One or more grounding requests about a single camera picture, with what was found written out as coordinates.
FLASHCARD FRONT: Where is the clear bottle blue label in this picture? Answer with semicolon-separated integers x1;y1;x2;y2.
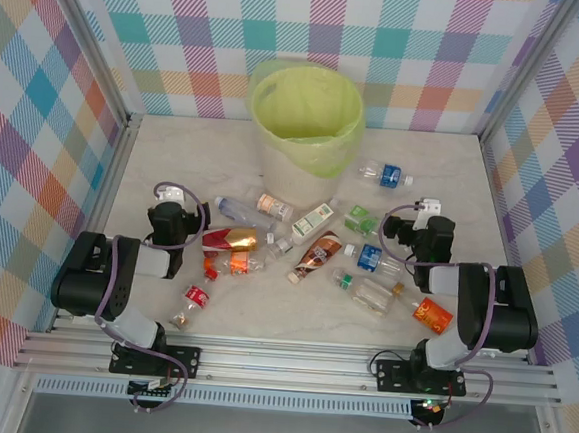
355;158;416;191
341;241;405;278

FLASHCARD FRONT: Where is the orange label bottle gold cap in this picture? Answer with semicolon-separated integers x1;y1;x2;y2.
389;281;458;337

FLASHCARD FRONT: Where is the clear bluish plastic bottle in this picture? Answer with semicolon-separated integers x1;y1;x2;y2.
211;195;280;233

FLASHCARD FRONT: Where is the clear bottle green label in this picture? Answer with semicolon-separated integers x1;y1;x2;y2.
342;202;388;239

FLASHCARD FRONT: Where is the clear bottle orange label red cap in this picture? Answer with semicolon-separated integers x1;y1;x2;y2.
201;246;269;284

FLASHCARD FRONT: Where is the crushed bottle red cola label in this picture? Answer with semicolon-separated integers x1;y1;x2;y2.
168;282;214;333

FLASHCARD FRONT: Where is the clear bottle green neck band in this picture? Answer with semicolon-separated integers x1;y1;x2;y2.
328;266;397;319

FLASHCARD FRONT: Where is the small bottle orange white label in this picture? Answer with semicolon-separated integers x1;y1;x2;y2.
254;193;295;224

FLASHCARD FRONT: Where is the cream woven waste bin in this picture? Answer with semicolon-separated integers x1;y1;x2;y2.
253;133;348;216

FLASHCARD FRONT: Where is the yellow-green plastic bin liner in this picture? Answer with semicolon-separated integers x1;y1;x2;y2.
242;56;373;184

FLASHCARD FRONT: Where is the small clear plastic bottle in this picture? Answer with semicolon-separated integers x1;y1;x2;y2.
265;234;297;264

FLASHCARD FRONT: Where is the brown chocolate drink bottle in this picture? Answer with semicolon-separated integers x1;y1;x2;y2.
285;227;345;288

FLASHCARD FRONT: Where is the green-white carton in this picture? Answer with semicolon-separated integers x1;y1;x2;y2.
289;194;343;245

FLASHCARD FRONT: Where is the left base electronics board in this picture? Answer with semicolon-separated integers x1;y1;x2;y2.
126;374;178;401

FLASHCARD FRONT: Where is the base electronics board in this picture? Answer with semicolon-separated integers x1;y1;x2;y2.
412;396;451;420
126;374;178;401

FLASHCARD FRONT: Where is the right base electronics board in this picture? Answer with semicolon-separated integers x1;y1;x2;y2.
412;396;451;420

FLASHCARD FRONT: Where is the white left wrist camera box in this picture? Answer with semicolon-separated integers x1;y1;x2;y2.
151;182;189;206

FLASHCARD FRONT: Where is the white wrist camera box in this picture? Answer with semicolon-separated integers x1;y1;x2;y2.
151;182;189;206
414;195;445;232

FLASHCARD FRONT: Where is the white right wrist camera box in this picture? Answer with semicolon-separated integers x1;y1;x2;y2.
414;195;445;232

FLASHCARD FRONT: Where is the aluminium left side rail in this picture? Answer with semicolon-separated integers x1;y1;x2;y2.
48;107;146;340

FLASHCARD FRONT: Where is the aluminium rail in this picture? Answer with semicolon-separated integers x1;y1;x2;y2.
48;107;146;340
10;316;568;416

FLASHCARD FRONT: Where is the aluminium front rail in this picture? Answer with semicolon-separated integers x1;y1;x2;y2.
10;316;568;416

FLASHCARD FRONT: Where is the aluminium left frame post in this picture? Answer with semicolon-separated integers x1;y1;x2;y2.
35;0;153;125

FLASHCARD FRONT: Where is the aluminium frame post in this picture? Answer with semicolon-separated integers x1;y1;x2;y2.
35;0;153;125
477;0;579;151

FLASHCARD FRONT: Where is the aluminium right frame post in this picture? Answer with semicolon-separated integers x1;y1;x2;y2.
477;0;579;151

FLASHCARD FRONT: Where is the slotted grey cable duct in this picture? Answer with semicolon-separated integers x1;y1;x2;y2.
33;375;414;424

